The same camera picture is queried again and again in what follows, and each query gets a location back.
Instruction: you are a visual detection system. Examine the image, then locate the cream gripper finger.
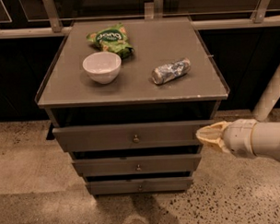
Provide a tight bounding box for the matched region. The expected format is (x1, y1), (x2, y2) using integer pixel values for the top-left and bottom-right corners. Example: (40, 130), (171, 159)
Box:
(196, 121), (229, 139)
(199, 137), (222, 151)

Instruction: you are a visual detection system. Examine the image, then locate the grey top drawer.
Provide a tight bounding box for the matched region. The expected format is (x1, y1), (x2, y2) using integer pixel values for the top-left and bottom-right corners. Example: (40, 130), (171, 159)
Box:
(53, 120), (213, 152)

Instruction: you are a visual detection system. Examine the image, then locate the grey drawer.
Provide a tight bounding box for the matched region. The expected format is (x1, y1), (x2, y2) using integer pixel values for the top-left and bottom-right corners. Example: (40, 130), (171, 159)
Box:
(53, 120), (213, 152)
(87, 177), (193, 195)
(73, 154), (201, 177)

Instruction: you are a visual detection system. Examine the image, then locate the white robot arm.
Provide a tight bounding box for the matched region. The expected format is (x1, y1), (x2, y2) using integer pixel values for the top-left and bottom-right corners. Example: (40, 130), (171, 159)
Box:
(196, 63), (280, 162)

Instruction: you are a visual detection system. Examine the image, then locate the grey drawer cabinet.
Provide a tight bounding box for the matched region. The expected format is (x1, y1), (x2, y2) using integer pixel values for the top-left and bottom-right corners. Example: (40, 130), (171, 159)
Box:
(35, 18), (228, 185)

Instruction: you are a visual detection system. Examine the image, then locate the grey middle drawer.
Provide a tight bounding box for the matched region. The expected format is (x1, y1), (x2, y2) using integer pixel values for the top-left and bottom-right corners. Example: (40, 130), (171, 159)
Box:
(73, 154), (201, 177)

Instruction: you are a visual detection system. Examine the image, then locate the grey bottom drawer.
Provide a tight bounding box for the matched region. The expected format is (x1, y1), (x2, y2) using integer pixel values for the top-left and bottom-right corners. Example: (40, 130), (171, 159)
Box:
(87, 177), (193, 195)

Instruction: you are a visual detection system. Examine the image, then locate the white ceramic bowl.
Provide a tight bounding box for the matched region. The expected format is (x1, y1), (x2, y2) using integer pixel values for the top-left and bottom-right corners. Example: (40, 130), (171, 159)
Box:
(82, 52), (122, 84)

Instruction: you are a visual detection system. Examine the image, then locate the green snack bag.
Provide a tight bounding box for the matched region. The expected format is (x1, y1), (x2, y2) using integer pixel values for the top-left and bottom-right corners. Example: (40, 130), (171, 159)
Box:
(87, 23), (134, 59)

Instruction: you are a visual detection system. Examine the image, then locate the metal railing frame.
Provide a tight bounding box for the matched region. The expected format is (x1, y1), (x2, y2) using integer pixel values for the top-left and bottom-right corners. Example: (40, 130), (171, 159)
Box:
(0, 0), (280, 39)

